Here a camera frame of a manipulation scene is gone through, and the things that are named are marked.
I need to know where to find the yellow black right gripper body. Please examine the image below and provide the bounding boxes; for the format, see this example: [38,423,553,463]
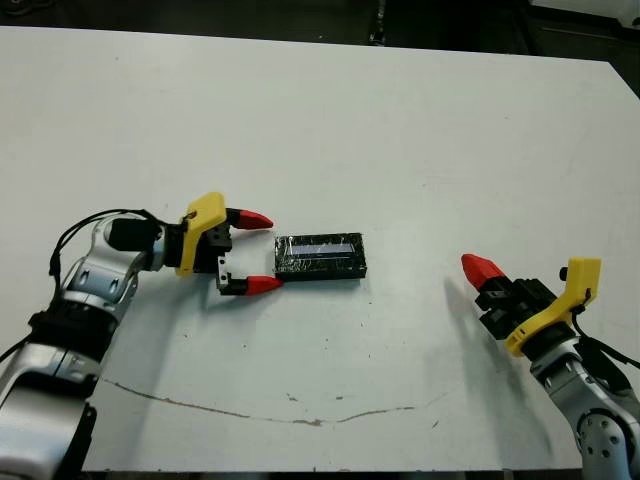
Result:
[474,256,603,357]

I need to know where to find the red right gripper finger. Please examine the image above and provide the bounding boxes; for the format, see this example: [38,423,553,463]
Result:
[461,253,507,283]
[460,256,494,292]

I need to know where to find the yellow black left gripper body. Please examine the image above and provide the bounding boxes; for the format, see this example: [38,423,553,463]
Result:
[164,191,234,292]

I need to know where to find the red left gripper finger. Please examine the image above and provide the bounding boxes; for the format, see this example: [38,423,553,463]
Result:
[221,276,286,298]
[226,207,275,232]

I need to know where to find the glossy black box lid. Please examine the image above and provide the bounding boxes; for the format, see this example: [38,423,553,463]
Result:
[272,230,369,282]

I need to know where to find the black stand leg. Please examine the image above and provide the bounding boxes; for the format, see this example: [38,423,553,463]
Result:
[368,0,390,45]

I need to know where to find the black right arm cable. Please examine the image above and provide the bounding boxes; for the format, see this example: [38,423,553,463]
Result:
[568,311,640,392]

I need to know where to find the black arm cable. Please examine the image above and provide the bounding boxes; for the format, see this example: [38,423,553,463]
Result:
[568,311,640,392]
[48,206,167,277]

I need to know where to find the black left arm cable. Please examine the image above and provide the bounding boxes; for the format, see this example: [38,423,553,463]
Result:
[48,206,167,277]

